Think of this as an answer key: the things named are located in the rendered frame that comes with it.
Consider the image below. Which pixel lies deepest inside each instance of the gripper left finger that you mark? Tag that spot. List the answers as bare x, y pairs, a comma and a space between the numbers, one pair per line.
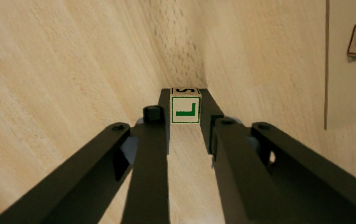
80, 190

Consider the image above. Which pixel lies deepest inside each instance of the wooden letter block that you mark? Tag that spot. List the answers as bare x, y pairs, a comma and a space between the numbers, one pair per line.
352, 47

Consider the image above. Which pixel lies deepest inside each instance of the cream letter block with green letter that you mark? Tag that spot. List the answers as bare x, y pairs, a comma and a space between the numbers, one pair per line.
185, 106

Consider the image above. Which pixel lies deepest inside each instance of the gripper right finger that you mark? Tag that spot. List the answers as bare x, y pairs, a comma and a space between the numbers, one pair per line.
316, 190

